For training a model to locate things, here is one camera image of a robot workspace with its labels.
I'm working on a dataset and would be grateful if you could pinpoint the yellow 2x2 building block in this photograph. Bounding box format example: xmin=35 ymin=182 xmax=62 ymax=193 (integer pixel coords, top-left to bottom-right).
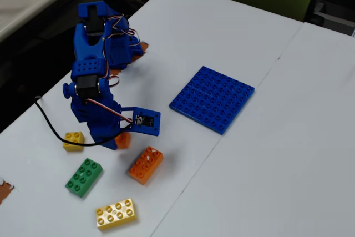
xmin=63 ymin=131 xmax=85 ymax=152

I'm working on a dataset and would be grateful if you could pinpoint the grey metal frame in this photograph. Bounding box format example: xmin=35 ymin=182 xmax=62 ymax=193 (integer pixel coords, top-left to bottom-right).
xmin=313 ymin=0 xmax=355 ymax=38

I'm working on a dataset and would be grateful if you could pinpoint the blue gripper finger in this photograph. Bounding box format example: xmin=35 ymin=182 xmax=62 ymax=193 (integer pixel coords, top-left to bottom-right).
xmin=90 ymin=128 xmax=117 ymax=150

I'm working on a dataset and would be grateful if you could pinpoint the blue 8x8 building plate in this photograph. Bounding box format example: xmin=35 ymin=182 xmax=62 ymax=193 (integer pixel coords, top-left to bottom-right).
xmin=169 ymin=65 xmax=255 ymax=135

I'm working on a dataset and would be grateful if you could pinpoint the yellow 2x4 building block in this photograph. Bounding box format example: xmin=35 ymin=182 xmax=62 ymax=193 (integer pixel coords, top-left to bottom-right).
xmin=95 ymin=198 xmax=138 ymax=231

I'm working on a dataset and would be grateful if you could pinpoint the white board sheet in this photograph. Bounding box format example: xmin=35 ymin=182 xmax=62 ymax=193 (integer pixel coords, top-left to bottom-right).
xmin=0 ymin=0 xmax=305 ymax=237

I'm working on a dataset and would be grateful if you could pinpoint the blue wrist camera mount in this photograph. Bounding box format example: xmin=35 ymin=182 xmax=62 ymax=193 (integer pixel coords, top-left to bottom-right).
xmin=119 ymin=106 xmax=161 ymax=137

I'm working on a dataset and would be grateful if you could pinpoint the green 2x4 building block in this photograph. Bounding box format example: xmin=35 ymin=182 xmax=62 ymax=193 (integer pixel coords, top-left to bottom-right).
xmin=64 ymin=158 xmax=103 ymax=199

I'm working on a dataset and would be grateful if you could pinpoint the orange 2x2 building block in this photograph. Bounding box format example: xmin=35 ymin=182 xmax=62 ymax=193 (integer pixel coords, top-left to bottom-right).
xmin=114 ymin=131 xmax=131 ymax=149

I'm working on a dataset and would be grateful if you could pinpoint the blue gripper body with servo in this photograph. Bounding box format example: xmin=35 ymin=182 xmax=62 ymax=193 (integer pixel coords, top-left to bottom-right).
xmin=70 ymin=89 xmax=123 ymax=140

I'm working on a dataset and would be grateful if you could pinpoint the black cable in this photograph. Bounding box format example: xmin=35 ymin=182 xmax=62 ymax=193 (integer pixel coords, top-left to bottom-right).
xmin=34 ymin=97 xmax=134 ymax=147

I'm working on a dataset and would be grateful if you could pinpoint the orange 2x4 building block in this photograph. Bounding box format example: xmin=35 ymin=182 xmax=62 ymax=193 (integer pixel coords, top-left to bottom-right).
xmin=128 ymin=145 xmax=164 ymax=185

